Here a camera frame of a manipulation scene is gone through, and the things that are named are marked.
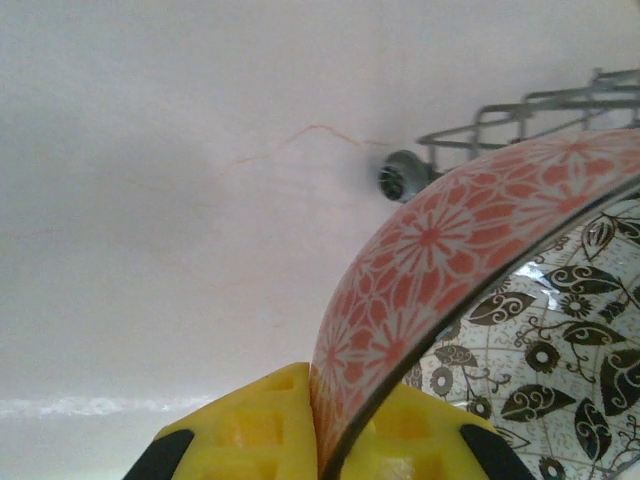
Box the pink floral bowl brown leaves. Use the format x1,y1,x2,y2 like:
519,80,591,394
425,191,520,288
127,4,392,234
308,127,640,480

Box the grey wire dish rack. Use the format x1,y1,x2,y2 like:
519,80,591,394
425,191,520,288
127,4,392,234
374,67,640,204

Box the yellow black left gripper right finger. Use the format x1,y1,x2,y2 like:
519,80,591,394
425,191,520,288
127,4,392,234
333,382,532,480

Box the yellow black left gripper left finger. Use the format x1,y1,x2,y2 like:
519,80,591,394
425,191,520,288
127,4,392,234
127,362,322,480

